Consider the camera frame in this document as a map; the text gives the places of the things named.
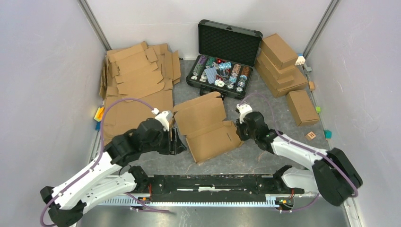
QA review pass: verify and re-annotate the teal cube block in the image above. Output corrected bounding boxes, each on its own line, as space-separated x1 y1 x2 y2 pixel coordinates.
323 130 332 140

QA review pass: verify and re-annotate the orange yellow toy block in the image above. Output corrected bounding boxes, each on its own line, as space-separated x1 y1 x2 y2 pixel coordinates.
94 106 105 122

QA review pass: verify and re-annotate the stack of flat cardboard blanks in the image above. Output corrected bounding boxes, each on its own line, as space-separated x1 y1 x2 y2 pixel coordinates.
99 41 181 143

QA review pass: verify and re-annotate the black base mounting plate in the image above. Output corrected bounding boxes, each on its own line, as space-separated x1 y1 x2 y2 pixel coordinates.
133 174 304 202

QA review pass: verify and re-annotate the white blue toy brick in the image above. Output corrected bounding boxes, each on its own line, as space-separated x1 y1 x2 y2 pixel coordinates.
295 53 306 66

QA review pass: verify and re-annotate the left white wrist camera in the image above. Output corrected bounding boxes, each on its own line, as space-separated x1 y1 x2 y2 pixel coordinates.
151 108 173 131

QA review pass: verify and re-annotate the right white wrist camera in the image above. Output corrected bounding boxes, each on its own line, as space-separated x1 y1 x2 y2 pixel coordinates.
236 104 253 124

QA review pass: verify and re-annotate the wooden letter H block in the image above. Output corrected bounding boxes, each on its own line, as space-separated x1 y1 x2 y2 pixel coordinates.
305 131 316 141

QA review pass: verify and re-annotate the grey small block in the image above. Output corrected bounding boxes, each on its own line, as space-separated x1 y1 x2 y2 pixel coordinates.
303 66 312 75

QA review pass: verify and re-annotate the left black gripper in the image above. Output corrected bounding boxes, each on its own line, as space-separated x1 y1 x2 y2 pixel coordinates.
143 126 188 155

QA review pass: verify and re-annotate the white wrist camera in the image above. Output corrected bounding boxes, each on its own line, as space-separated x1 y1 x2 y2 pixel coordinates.
151 108 173 131
236 104 253 124

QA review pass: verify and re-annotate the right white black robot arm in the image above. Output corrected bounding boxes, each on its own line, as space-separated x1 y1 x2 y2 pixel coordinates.
236 111 363 206

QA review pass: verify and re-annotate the single folded cardboard box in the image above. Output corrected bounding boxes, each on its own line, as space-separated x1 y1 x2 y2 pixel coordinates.
286 90 320 126

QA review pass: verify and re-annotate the black poker chip case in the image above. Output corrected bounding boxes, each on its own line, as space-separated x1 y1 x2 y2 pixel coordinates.
186 19 263 100

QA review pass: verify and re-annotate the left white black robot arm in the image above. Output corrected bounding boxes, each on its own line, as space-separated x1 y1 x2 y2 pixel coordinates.
40 118 187 227

